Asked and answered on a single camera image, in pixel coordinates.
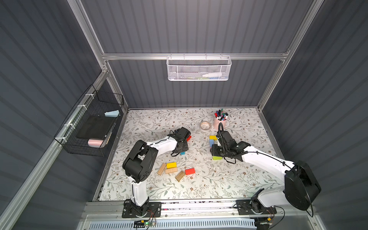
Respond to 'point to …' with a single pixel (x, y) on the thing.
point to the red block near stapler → (188, 138)
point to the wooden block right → (179, 175)
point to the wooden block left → (161, 168)
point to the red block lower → (189, 171)
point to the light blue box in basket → (112, 114)
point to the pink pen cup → (216, 122)
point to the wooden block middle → (171, 170)
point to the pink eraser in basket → (95, 143)
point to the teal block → (182, 153)
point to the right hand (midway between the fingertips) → (212, 151)
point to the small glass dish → (205, 125)
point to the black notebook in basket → (95, 127)
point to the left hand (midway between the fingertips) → (186, 149)
